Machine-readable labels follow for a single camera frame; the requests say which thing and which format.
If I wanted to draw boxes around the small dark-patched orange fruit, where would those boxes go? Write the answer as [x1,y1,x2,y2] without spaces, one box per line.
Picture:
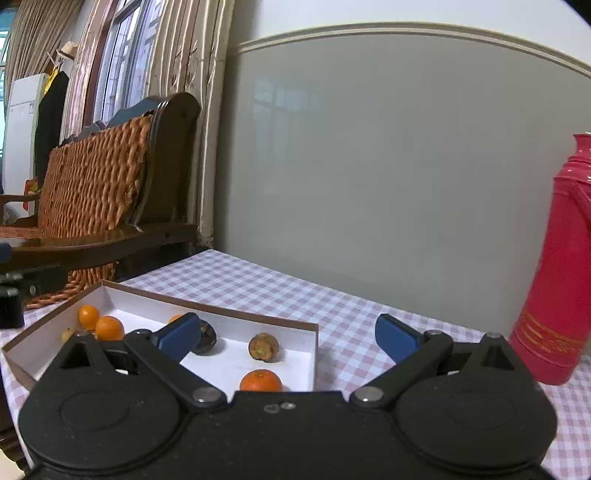
[248,332,281,362]

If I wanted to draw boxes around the cardboard box white inside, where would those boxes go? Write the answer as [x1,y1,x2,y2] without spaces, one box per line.
[1,279,320,393]

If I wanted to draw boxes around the wooden wicker chair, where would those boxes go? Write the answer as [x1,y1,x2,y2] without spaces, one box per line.
[0,91,202,310]

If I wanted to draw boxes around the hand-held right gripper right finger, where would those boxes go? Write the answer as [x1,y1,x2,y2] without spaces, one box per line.
[349,314,517,411]

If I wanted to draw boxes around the red thermos flask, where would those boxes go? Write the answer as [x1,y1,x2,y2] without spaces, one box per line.
[509,131,591,386]

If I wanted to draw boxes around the black hanging coat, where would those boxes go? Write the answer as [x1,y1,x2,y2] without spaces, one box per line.
[33,69,70,185]

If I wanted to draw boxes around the white tall appliance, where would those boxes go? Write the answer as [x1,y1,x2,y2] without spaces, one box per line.
[2,73,51,217]

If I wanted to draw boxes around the large orange mandarin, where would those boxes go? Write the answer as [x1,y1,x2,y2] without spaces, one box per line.
[239,369,283,393]

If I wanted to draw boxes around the pink checked tablecloth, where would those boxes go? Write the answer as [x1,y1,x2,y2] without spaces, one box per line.
[0,249,591,480]

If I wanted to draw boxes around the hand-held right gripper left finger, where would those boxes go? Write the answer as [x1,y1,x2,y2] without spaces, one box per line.
[58,312,229,411]

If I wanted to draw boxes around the dark purple mangosteen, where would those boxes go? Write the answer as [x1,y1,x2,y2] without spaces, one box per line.
[190,320,218,355]

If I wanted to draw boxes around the beige striped curtain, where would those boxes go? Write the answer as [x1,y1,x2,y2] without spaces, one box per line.
[4,0,100,134]
[147,0,237,250]

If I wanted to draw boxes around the wooden framed window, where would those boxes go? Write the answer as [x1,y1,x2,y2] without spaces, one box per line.
[83,0,164,125]

